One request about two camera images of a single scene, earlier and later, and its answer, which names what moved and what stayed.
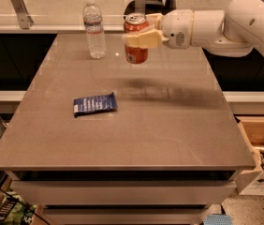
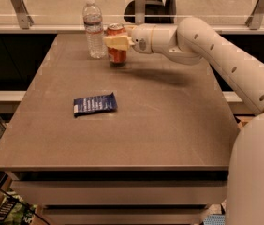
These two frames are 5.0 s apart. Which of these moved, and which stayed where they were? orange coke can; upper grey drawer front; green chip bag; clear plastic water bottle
Moved: orange coke can
Stayed: upper grey drawer front; clear plastic water bottle; green chip bag
